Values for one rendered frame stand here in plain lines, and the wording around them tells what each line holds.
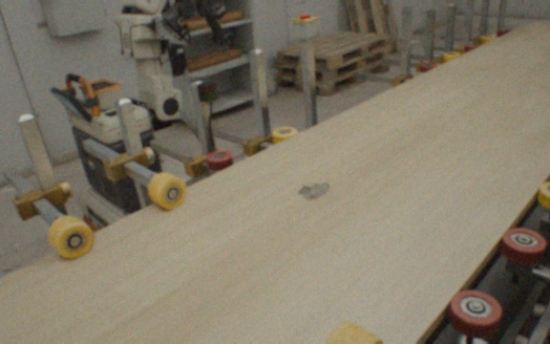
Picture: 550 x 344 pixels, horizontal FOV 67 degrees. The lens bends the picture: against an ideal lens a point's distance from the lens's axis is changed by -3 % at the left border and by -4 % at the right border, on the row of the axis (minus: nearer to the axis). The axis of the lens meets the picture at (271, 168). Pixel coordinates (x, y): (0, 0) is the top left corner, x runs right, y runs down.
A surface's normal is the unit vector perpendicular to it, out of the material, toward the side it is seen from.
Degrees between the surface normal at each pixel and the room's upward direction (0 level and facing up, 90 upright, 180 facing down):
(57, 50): 90
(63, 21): 90
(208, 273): 0
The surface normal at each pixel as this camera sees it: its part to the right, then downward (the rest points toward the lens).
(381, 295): -0.09, -0.89
